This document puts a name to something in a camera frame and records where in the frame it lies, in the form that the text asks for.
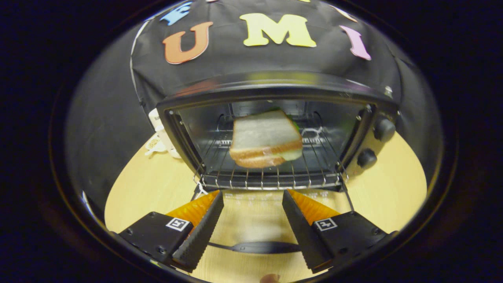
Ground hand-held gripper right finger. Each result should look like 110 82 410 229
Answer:
282 189 395 274

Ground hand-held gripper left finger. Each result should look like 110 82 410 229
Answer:
118 190 224 273

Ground lettuce sandwich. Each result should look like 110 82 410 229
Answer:
229 109 304 169

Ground black toaster oven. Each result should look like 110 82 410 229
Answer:
156 71 401 255

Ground black backdrop cloth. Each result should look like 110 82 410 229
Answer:
65 0 444 221

